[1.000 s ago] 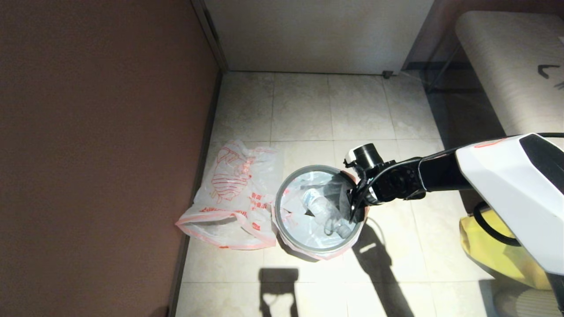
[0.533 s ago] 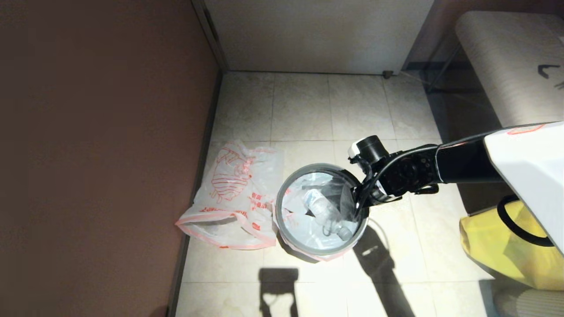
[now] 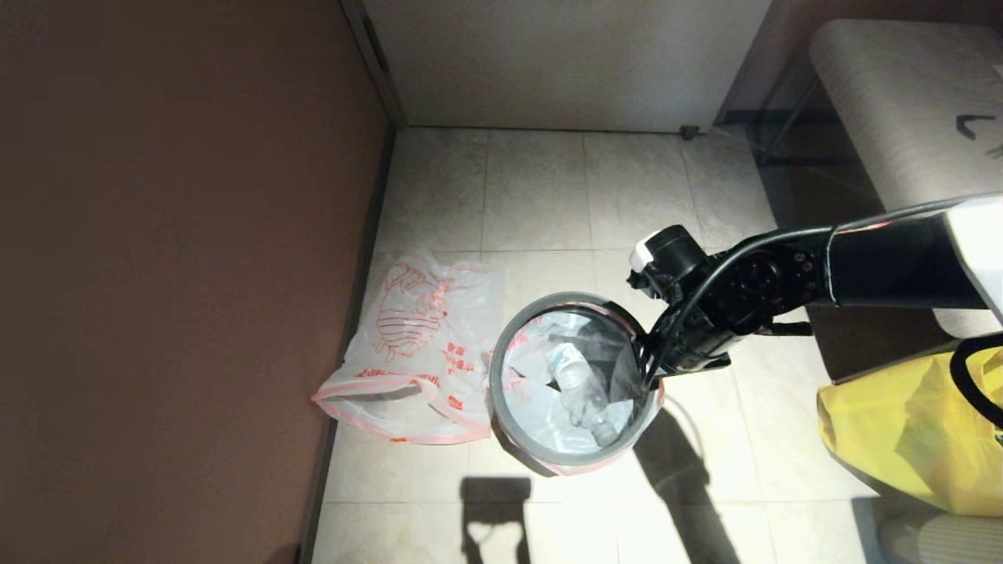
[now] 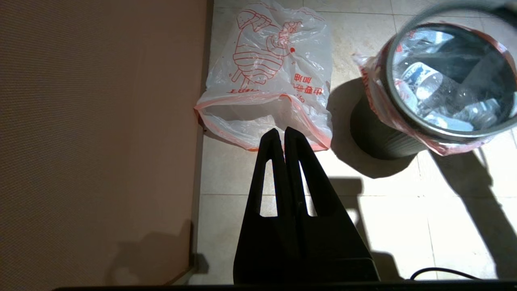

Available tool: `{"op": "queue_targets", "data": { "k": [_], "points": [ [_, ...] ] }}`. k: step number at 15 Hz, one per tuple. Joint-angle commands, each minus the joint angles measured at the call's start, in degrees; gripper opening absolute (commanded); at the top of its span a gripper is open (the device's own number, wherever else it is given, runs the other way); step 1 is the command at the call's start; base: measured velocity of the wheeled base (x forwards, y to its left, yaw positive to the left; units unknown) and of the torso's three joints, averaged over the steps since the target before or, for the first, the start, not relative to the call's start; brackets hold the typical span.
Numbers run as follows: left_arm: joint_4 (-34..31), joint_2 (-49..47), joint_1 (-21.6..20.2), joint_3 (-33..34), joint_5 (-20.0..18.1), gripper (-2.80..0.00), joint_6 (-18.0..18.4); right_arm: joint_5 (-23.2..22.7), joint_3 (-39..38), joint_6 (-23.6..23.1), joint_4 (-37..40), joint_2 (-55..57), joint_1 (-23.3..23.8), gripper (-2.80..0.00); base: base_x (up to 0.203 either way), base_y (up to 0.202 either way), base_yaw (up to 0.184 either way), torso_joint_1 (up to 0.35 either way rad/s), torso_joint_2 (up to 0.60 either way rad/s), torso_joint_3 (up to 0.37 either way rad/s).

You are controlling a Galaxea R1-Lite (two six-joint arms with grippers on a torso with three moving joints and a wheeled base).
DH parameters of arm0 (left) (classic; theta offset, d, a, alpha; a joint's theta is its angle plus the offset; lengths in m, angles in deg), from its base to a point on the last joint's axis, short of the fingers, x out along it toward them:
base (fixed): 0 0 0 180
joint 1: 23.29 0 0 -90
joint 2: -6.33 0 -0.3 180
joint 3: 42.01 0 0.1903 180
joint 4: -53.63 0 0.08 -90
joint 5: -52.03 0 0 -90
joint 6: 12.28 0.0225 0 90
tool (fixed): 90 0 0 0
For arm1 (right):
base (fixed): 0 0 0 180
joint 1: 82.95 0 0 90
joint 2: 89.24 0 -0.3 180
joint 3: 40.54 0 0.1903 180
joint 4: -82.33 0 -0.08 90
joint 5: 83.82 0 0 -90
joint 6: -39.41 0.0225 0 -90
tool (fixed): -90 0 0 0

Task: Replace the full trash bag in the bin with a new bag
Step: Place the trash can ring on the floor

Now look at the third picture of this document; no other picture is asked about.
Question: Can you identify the white red-printed trash bag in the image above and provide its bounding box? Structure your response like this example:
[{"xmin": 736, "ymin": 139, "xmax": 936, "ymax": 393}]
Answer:
[{"xmin": 490, "ymin": 302, "xmax": 667, "ymax": 477}]

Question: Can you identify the grey bin rim ring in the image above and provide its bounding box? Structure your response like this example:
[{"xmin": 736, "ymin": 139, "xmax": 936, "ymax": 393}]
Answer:
[{"xmin": 487, "ymin": 292, "xmax": 663, "ymax": 468}]

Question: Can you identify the flat white red-printed plastic bag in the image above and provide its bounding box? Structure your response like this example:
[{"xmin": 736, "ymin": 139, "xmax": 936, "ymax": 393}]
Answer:
[{"xmin": 311, "ymin": 249, "xmax": 506, "ymax": 446}]

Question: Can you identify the yellow plastic bag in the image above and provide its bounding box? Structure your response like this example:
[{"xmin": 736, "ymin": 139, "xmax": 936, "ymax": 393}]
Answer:
[{"xmin": 817, "ymin": 349, "xmax": 1003, "ymax": 516}]

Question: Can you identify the clear plastic water bottle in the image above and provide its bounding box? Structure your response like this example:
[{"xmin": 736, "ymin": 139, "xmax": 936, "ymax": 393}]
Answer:
[{"xmin": 549, "ymin": 342, "xmax": 620, "ymax": 447}]

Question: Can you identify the beige striped cushion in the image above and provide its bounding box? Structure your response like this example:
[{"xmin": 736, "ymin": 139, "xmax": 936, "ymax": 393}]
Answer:
[{"xmin": 878, "ymin": 513, "xmax": 1003, "ymax": 564}]

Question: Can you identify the dark metal bench frame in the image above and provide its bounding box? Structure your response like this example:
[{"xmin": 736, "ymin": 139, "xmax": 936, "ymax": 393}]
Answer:
[{"xmin": 715, "ymin": 74, "xmax": 859, "ymax": 167}]

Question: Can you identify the black looped cable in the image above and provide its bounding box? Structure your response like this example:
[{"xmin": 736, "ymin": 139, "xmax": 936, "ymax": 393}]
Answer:
[{"xmin": 950, "ymin": 333, "xmax": 1003, "ymax": 428}]

